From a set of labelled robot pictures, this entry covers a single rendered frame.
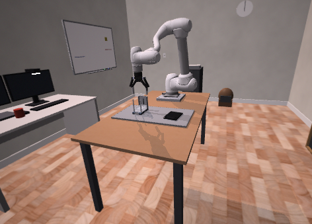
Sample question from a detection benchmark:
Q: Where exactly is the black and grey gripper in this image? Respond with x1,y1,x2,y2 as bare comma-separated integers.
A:
130,72,149,95

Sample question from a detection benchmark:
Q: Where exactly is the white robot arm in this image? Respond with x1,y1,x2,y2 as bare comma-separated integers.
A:
130,18,197,98

